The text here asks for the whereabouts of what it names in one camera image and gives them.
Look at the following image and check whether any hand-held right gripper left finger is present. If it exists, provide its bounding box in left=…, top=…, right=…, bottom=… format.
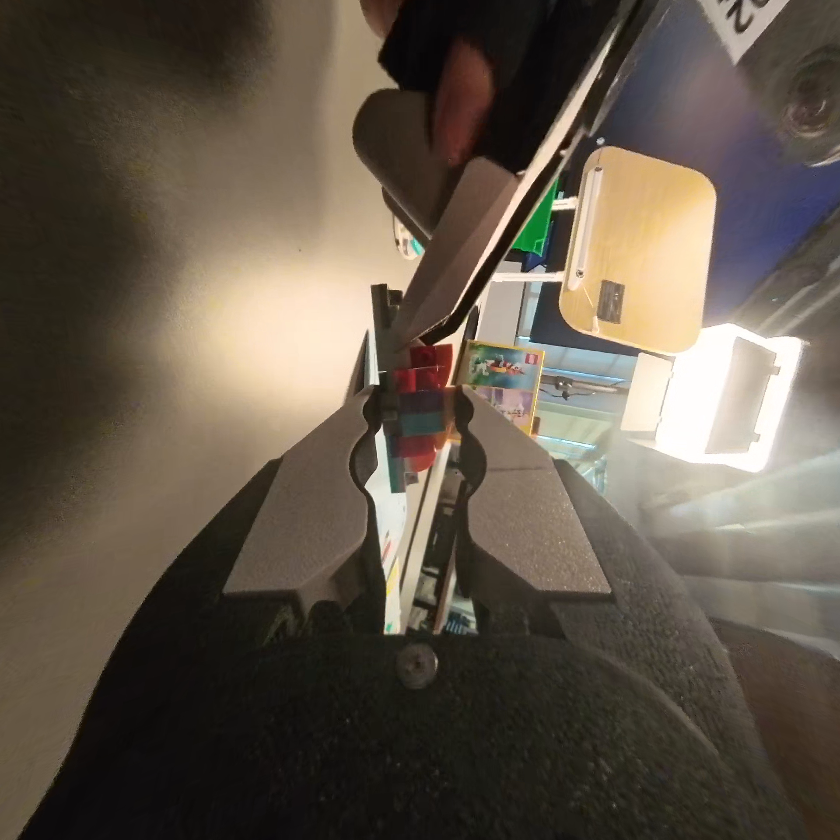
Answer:
left=222, top=387, right=388, bottom=634

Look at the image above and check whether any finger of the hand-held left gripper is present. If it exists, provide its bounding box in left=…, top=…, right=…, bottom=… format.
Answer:
left=394, top=131, right=573, bottom=347

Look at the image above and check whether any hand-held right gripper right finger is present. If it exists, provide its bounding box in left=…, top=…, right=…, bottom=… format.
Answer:
left=451, top=386, right=616, bottom=632

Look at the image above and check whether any pale blue instruction booklet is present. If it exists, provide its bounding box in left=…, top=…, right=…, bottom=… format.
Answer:
left=367, top=453, right=454, bottom=636

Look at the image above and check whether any multicoloured lego model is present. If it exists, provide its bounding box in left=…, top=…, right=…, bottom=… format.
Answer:
left=367, top=283, right=460, bottom=494

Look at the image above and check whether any yellow lego box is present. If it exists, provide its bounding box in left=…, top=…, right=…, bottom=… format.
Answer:
left=456, top=340, right=547, bottom=435

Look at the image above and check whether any person's left hand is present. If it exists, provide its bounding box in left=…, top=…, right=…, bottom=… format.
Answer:
left=433, top=45, right=494, bottom=166

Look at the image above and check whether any green plastic bin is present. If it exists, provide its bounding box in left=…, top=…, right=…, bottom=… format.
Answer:
left=511, top=176, right=564, bottom=256

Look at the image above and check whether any bright white light fixture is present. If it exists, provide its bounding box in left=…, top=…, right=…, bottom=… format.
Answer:
left=620, top=323, right=803, bottom=475

